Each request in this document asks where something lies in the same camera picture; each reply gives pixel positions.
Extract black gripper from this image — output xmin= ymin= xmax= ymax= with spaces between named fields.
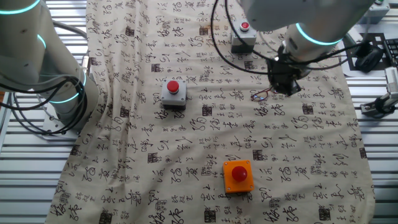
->
xmin=267 ymin=54 xmax=307 ymax=96

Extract dark red framed glasses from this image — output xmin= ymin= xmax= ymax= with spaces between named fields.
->
xmin=250 ymin=86 xmax=282 ymax=103

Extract grey box small red button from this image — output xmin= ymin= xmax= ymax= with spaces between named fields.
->
xmin=230 ymin=20 xmax=257 ymax=54

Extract black white marker sheet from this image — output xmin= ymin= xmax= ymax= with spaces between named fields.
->
xmin=337 ymin=32 xmax=393 ymax=78

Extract black computer mouse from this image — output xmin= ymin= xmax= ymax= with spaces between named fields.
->
xmin=354 ymin=46 xmax=384 ymax=73

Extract grey box large red button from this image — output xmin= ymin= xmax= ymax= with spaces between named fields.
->
xmin=160 ymin=78 xmax=188 ymax=110

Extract beige calligraphy print cloth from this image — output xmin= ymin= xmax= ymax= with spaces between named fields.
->
xmin=45 ymin=0 xmax=376 ymax=224

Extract orange box red button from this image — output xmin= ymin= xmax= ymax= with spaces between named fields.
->
xmin=222 ymin=159 xmax=255 ymax=194

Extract black keyboard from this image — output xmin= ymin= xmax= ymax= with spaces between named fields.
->
xmin=382 ymin=38 xmax=398 ymax=68

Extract grey box green button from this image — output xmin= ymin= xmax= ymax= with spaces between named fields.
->
xmin=357 ymin=0 xmax=391 ymax=25

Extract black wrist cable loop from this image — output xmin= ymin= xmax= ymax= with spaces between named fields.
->
xmin=210 ymin=0 xmax=364 ymax=75

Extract camera mount clamp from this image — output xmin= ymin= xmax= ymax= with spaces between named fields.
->
xmin=359 ymin=92 xmax=398 ymax=118

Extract black base cable bundle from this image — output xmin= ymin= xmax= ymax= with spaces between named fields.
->
xmin=0 ymin=73 xmax=88 ymax=135

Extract grey cable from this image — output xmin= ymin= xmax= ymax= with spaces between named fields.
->
xmin=51 ymin=20 xmax=88 ymax=40

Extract metal base plate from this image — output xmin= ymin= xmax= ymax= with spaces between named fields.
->
xmin=42 ymin=110 xmax=82 ymax=141

